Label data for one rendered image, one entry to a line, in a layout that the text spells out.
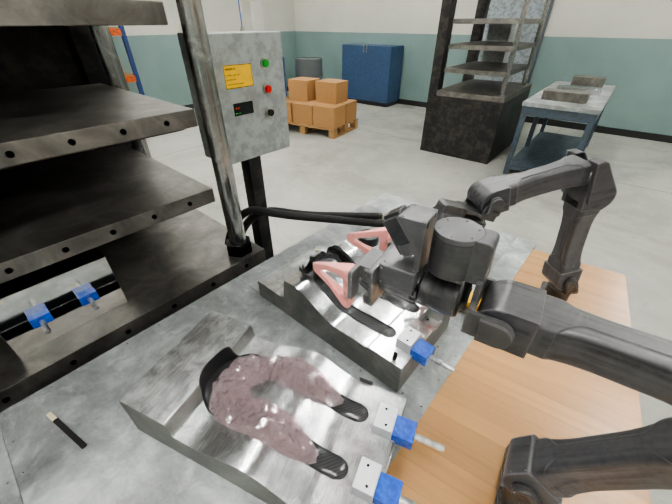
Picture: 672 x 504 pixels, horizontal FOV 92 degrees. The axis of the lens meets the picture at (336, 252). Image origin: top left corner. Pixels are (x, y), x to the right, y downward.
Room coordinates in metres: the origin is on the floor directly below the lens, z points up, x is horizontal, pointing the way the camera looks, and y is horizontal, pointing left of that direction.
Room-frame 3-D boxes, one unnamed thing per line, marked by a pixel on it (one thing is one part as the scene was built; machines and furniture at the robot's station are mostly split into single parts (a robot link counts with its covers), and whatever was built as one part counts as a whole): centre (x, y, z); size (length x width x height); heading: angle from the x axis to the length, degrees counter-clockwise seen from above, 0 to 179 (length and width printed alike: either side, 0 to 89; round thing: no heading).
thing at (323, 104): (5.81, 0.34, 0.37); 1.20 x 0.82 x 0.74; 60
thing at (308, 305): (0.69, -0.04, 0.87); 0.50 x 0.26 x 0.14; 49
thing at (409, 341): (0.46, -0.20, 0.89); 0.13 x 0.05 x 0.05; 49
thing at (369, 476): (0.21, -0.10, 0.86); 0.13 x 0.05 x 0.05; 66
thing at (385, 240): (0.43, -0.05, 1.20); 0.09 x 0.07 x 0.07; 57
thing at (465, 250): (0.31, -0.17, 1.24); 0.12 x 0.09 x 0.12; 57
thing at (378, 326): (0.67, -0.04, 0.92); 0.35 x 0.16 x 0.09; 49
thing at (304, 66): (7.78, 0.57, 0.44); 0.59 x 0.59 x 0.88
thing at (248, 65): (1.31, 0.35, 0.74); 0.30 x 0.22 x 1.47; 139
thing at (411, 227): (0.36, -0.09, 1.25); 0.07 x 0.06 x 0.11; 147
